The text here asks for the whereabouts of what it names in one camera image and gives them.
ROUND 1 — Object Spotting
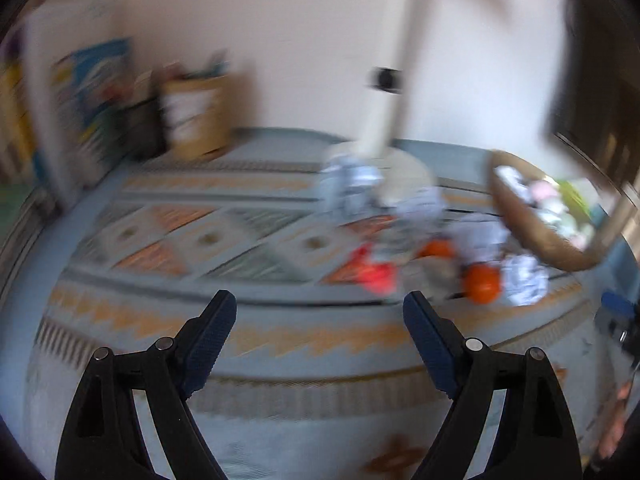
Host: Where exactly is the brown ribbed bowl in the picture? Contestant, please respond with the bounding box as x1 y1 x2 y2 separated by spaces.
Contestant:
487 148 606 273

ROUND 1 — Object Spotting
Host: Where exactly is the person right hand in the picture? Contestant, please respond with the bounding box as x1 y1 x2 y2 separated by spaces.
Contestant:
598 380 632 460

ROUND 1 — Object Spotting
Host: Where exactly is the plaid cloth bow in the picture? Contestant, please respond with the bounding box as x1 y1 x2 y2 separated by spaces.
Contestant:
398 235 461 302

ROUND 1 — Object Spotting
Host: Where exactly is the red snack packet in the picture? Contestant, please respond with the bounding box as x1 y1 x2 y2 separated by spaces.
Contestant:
352 244 397 296

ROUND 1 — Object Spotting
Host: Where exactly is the tan cylindrical pen holder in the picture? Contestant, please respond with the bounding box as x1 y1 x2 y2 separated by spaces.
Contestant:
160 75 231 160

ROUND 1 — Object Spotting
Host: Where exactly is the patterned woven table mat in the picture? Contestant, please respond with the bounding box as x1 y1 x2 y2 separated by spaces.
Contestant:
24 156 597 480

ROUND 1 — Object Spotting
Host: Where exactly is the orange tangerine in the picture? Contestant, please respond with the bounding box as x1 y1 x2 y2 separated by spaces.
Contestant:
420 238 456 259
462 263 501 304

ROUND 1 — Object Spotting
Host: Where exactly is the black mesh pen holder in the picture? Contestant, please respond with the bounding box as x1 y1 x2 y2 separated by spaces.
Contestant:
118 96 167 162

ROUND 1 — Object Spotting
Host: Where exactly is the dark monitor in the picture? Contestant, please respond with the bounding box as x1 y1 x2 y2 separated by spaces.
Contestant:
550 0 639 188

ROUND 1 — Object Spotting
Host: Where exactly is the blue cover book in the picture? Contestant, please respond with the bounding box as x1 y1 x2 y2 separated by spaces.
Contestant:
51 37 132 188

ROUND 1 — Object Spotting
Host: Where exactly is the white desk lamp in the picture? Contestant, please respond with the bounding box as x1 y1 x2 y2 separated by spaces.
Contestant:
323 0 434 207

